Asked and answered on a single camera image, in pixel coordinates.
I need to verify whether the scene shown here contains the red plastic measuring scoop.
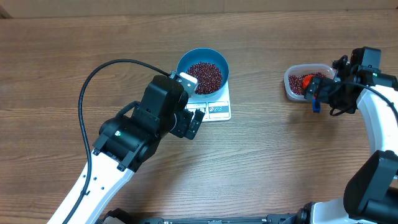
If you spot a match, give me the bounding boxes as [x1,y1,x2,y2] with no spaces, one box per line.
[302,75,314,90]

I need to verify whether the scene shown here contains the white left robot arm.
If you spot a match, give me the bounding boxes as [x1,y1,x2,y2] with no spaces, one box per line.
[49,72,205,223]

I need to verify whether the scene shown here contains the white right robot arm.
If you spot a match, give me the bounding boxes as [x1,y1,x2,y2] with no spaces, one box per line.
[297,47,397,223]

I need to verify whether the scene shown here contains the white digital kitchen scale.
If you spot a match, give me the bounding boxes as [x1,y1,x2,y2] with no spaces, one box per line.
[185,82,231,122]

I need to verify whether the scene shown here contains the red adzuki beans in bowl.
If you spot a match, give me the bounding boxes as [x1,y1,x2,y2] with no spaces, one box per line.
[187,62,223,95]

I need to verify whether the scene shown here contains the blue bowl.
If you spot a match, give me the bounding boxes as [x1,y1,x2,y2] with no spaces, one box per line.
[177,48,229,95]

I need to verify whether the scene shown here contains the red adzuki beans in container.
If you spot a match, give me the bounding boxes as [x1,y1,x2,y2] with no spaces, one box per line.
[288,72,326,95]

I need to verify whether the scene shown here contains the clear plastic bean container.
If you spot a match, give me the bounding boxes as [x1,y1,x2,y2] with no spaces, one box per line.
[284,63,335,101]

